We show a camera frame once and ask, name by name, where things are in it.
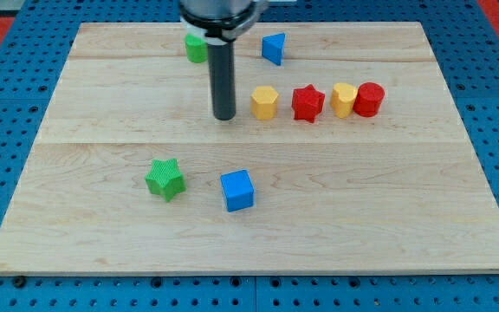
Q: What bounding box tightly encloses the green half-cylinder block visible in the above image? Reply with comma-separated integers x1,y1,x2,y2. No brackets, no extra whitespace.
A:
185,34,207,63

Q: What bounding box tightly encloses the yellow heart block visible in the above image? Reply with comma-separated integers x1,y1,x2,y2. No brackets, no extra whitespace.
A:
330,82,358,119

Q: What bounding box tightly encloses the red star block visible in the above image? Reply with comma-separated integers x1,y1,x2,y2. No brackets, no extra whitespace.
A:
291,84,325,123

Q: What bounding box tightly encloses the blue triangular prism block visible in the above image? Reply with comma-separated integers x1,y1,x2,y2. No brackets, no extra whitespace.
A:
262,33,286,66

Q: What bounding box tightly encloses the light wooden board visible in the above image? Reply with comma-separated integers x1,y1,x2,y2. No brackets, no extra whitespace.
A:
0,22,499,276

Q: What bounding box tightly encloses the blue cube block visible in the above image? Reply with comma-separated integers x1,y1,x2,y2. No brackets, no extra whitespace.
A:
220,169,255,212

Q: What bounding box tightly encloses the robot arm with black flange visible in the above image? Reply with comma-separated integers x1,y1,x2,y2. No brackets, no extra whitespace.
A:
178,0,269,45

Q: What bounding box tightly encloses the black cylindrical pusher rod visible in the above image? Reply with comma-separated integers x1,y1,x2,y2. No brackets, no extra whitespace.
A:
207,42,237,120

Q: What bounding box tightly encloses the red cylinder block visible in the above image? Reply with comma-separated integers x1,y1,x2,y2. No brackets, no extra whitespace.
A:
353,82,386,118

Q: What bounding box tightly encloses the yellow hexagon block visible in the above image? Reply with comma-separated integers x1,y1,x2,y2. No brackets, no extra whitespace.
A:
250,86,279,120

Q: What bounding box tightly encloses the green star block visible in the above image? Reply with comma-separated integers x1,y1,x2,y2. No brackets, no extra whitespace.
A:
145,159,186,202

